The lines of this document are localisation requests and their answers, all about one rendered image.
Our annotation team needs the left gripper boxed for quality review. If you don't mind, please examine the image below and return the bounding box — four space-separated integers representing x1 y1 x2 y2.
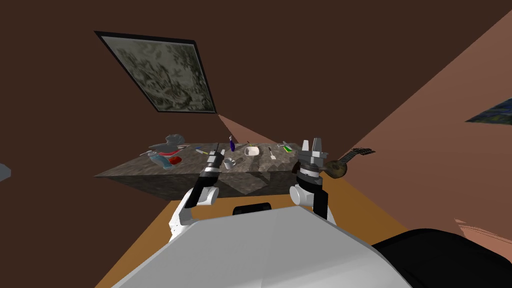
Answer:
205 142 226 167

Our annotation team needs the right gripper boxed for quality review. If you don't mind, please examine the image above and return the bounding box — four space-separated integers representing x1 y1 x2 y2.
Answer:
296 137 330 167

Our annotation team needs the brown guitar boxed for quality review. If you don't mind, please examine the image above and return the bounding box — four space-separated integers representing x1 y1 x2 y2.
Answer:
321 147 377 180

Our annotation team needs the dark stone table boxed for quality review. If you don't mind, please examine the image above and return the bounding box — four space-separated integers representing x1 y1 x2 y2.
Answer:
93 141 346 202

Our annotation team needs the grey bust statue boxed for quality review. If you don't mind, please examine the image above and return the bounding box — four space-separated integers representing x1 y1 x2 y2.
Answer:
148 134 187 155

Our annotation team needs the light blue bottle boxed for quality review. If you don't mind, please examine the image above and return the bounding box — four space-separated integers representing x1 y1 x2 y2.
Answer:
149 153 174 171

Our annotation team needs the black framed grey picture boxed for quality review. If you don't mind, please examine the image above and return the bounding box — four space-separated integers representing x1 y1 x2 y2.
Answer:
93 30 218 115

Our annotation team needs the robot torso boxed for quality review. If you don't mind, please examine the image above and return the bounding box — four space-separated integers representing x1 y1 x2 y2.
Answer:
95 202 414 288

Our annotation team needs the blue green wall picture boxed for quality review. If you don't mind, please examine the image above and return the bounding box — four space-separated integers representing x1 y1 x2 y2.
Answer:
464 97 512 126

